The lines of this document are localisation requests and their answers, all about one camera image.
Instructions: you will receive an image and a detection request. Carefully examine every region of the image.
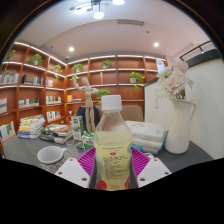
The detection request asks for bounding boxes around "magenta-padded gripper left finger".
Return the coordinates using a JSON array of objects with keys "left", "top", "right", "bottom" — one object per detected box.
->
[{"left": 54, "top": 147, "right": 98, "bottom": 189}]

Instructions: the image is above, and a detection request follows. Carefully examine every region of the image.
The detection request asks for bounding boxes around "tan chair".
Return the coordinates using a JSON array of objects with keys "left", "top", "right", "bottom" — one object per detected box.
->
[{"left": 96, "top": 104, "right": 145, "bottom": 123}]

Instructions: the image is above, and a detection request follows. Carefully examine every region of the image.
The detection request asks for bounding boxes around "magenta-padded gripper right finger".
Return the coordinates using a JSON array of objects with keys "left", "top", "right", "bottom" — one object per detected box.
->
[{"left": 130, "top": 146, "right": 172, "bottom": 189}]

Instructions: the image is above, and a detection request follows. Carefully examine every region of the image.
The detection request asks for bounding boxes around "white and pink flower bouquet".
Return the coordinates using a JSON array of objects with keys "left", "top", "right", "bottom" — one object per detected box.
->
[{"left": 154, "top": 60, "right": 195, "bottom": 102}]

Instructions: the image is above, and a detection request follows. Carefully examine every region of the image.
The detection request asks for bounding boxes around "white mug with line pattern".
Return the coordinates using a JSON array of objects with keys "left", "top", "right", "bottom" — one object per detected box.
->
[{"left": 36, "top": 145, "right": 73, "bottom": 174}]

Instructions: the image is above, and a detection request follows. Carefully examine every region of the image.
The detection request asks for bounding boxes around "white pitcher vase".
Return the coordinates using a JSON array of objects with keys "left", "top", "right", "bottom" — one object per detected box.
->
[{"left": 164, "top": 98, "right": 197, "bottom": 155}]

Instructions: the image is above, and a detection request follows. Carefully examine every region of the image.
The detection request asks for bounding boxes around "ceiling lamp with round lights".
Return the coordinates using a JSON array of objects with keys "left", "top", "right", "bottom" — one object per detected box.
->
[{"left": 69, "top": 0, "right": 126, "bottom": 20}]

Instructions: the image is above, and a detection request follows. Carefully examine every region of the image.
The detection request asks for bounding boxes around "pile of magazines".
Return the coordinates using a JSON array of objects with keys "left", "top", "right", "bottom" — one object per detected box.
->
[{"left": 39, "top": 123, "right": 74, "bottom": 145}]

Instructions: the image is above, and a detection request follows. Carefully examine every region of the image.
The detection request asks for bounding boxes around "clear bottle with yellow drink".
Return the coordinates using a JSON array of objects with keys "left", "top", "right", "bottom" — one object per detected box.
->
[{"left": 93, "top": 94, "right": 134, "bottom": 192}]

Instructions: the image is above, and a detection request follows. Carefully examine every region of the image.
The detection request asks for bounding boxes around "tall green-white carton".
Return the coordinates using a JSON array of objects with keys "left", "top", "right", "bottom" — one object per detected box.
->
[{"left": 71, "top": 115, "right": 85, "bottom": 142}]

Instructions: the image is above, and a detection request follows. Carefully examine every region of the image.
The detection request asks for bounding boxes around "stack of colourful books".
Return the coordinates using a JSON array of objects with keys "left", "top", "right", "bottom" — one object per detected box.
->
[{"left": 17, "top": 114, "right": 46, "bottom": 140}]

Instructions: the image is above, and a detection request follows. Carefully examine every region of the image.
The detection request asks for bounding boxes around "wooden shelf unit with books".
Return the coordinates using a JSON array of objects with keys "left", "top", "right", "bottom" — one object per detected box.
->
[{"left": 0, "top": 41, "right": 168, "bottom": 144}]

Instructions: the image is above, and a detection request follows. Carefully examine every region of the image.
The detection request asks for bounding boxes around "dark blue jacket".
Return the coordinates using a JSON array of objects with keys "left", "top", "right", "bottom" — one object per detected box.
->
[{"left": 75, "top": 105, "right": 101, "bottom": 133}]

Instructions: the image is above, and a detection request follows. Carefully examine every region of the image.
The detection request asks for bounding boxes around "stack of white tissue packs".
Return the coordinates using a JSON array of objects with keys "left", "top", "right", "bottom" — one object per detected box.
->
[{"left": 124, "top": 120, "right": 169, "bottom": 155}]

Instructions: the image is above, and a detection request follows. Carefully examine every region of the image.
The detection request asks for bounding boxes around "wooden artist mannequin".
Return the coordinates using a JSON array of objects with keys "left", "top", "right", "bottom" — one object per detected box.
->
[{"left": 73, "top": 77, "right": 101, "bottom": 133}]

